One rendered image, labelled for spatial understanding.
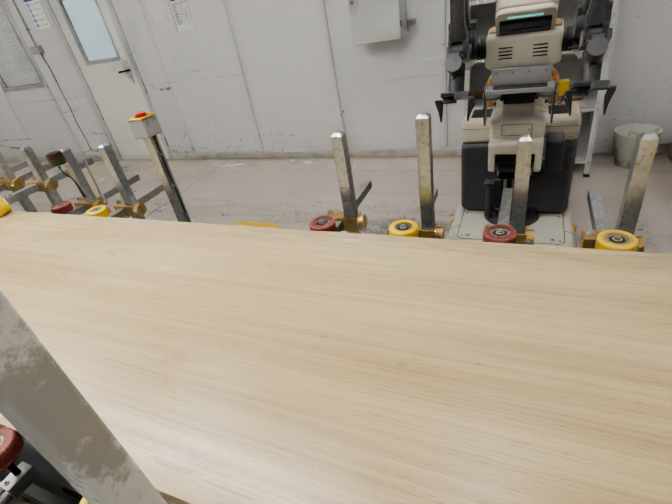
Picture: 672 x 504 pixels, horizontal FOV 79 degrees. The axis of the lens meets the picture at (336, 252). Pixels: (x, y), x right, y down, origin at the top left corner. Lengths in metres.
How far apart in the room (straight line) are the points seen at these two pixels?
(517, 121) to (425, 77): 1.98
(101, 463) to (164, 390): 0.35
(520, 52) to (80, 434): 1.82
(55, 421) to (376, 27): 3.46
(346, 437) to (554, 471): 0.29
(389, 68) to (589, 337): 3.34
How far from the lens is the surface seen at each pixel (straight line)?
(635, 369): 0.84
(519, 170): 1.16
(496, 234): 1.11
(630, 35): 3.82
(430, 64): 3.85
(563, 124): 2.28
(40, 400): 0.49
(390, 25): 3.64
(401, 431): 0.70
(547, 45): 1.92
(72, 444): 0.53
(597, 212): 1.41
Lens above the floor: 1.49
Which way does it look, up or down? 33 degrees down
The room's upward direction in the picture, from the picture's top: 11 degrees counter-clockwise
